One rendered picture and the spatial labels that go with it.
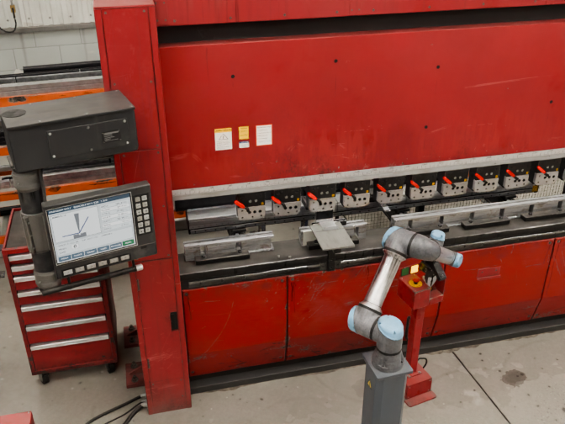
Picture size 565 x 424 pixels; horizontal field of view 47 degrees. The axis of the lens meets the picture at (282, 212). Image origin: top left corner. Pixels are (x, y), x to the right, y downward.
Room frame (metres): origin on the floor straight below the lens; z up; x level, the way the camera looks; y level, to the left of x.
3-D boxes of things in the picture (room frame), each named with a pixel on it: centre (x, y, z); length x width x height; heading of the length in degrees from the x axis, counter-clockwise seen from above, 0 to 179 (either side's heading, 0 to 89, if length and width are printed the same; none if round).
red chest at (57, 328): (3.22, 1.30, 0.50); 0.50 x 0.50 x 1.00; 14
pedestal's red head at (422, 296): (2.98, -0.77, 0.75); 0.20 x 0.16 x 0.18; 115
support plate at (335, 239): (3.10, -0.27, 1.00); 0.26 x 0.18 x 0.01; 14
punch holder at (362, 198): (3.28, -0.41, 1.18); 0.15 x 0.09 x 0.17; 104
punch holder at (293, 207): (3.18, -0.02, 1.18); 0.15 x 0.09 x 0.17; 104
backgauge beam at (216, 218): (3.63, -0.55, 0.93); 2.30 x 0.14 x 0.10; 104
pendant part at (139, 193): (2.47, 0.80, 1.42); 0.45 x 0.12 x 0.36; 118
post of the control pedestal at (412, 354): (2.98, -0.77, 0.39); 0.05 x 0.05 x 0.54; 25
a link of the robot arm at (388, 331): (2.33, -0.48, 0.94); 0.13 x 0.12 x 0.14; 52
